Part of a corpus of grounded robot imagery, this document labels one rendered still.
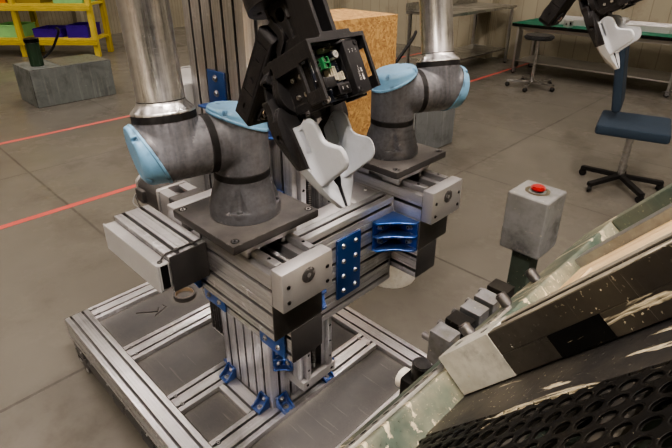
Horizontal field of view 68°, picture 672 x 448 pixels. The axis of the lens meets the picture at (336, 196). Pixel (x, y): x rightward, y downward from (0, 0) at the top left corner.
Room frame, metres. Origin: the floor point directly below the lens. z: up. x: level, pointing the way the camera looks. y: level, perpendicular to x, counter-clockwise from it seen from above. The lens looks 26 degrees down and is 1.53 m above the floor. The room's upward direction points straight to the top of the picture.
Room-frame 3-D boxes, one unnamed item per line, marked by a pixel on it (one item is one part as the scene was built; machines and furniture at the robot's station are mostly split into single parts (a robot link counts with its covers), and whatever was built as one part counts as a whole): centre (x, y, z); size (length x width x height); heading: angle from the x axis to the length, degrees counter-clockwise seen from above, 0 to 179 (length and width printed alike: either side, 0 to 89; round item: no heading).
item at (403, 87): (1.31, -0.16, 1.20); 0.13 x 0.12 x 0.14; 110
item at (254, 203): (0.96, 0.19, 1.09); 0.15 x 0.15 x 0.10
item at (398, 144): (1.31, -0.15, 1.09); 0.15 x 0.15 x 0.10
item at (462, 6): (7.57, -1.83, 0.47); 1.83 x 0.69 x 0.94; 136
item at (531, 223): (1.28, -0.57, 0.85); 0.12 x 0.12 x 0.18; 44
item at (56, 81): (5.84, 3.12, 0.42); 0.88 x 0.72 x 0.84; 136
